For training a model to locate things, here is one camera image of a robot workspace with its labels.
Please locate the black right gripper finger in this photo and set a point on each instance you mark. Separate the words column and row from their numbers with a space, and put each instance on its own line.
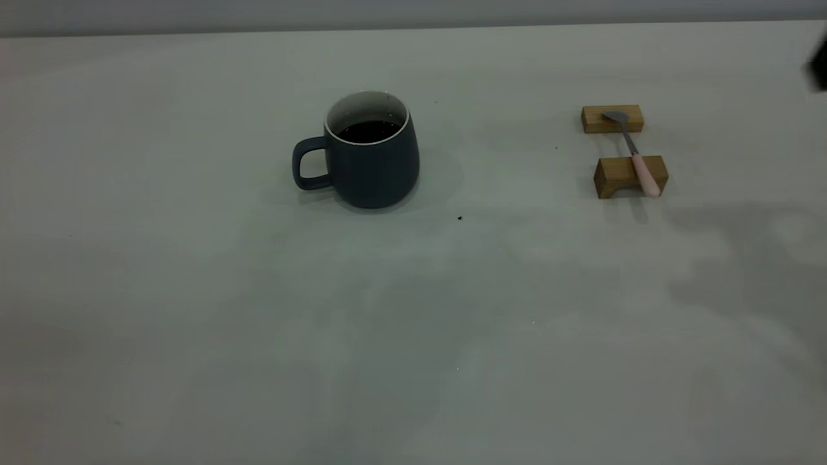
column 820, row 68

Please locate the dark grey ceramic mug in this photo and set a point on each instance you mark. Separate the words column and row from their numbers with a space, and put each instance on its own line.
column 378, row 171

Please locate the arched wooden block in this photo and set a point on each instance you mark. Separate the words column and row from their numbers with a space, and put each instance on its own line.
column 617, row 173

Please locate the flat rectangular wooden block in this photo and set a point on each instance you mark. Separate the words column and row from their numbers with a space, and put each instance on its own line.
column 594, row 120

